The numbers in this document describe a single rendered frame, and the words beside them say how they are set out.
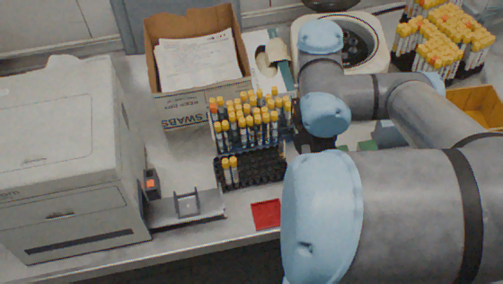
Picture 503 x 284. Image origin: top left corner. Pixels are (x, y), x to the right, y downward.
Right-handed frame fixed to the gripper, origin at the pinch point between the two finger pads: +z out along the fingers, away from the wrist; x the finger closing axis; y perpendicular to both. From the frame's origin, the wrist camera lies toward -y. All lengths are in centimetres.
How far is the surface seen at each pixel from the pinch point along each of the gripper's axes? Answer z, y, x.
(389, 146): 8.1, 4.9, -20.6
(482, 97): 3.9, 11.0, -46.1
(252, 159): 7.6, 8.8, 12.2
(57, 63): -1, 44, 56
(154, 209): 5.6, -0.7, 36.3
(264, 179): 7.7, 2.7, 10.7
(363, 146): 2.8, 3.2, -12.8
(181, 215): 4.9, -3.8, 30.4
